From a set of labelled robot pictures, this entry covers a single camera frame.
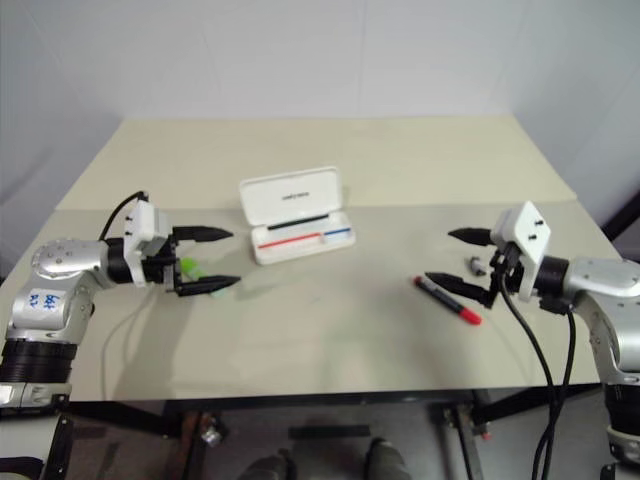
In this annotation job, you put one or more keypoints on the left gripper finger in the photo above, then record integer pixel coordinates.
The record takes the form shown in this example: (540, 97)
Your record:
(205, 234)
(210, 286)

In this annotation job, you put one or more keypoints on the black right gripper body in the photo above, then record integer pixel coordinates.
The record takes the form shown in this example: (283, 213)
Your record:
(506, 272)

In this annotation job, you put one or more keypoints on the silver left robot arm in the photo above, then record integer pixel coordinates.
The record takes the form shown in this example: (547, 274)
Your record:
(55, 260)

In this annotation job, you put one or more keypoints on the black marker red cap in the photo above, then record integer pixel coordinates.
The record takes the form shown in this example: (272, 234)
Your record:
(467, 315)

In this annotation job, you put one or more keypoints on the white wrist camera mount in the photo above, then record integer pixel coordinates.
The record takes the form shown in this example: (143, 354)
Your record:
(530, 225)
(145, 220)

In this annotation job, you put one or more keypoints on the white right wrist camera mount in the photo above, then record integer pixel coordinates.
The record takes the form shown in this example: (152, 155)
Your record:
(530, 225)

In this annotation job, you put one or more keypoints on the silver caster wheel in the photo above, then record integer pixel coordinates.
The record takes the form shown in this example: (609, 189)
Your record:
(211, 436)

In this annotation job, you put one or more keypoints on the white plastic pencil case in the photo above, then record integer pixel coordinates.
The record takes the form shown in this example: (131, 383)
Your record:
(290, 185)

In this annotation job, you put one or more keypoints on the green highlighter pen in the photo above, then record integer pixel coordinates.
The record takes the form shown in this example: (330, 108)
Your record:
(192, 267)

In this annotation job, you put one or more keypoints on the small red knob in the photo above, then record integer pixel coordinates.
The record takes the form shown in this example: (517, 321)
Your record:
(486, 435)

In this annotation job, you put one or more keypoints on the black flat bar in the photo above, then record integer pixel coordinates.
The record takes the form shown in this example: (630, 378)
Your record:
(327, 432)

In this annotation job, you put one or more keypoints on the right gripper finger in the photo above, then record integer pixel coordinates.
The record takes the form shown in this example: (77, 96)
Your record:
(472, 236)
(457, 286)

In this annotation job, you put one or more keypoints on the white label blue writing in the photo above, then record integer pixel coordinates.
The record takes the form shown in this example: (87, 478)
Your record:
(45, 302)

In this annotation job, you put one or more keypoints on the thin red stick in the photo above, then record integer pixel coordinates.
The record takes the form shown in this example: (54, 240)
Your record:
(290, 241)

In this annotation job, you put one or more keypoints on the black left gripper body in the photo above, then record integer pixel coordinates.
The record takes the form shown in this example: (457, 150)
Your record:
(160, 267)

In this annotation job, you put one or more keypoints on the black metal table frame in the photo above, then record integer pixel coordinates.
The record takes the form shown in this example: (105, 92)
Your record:
(140, 420)

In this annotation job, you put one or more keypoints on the small grey cap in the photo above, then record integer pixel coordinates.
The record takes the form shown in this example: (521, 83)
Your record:
(477, 265)

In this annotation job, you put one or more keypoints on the dark grey rounded shape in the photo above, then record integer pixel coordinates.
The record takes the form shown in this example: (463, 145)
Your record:
(387, 460)
(270, 467)

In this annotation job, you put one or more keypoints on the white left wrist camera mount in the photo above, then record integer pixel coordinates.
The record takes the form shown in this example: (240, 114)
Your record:
(145, 220)

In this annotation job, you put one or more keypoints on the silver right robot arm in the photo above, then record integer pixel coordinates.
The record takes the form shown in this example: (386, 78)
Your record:
(600, 280)

